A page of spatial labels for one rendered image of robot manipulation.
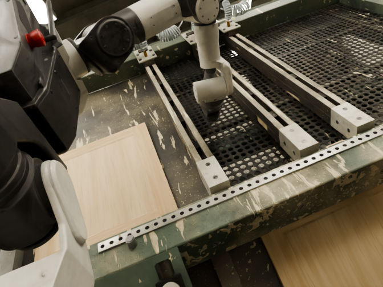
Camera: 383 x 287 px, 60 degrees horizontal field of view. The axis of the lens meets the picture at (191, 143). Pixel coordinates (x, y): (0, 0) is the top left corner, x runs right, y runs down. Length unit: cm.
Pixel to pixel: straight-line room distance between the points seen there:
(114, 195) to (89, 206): 9
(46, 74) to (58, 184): 23
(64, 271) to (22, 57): 35
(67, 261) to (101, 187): 69
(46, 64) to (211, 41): 48
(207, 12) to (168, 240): 60
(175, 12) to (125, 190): 58
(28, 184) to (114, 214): 57
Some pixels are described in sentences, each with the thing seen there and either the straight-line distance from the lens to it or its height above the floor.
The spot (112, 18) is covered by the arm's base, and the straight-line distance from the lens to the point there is 79.
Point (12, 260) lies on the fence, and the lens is 112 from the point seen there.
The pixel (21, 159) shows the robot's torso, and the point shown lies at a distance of 53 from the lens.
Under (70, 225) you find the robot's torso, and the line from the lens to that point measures 55.
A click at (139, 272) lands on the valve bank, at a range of 89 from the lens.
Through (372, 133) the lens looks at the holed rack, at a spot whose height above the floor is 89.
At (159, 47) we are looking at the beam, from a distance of 191.
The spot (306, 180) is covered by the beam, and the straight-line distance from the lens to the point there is 96.
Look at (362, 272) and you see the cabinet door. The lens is 123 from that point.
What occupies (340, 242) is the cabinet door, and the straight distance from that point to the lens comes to 121.
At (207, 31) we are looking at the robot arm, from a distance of 99.
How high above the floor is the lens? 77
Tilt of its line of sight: 18 degrees up
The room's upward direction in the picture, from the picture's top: 23 degrees counter-clockwise
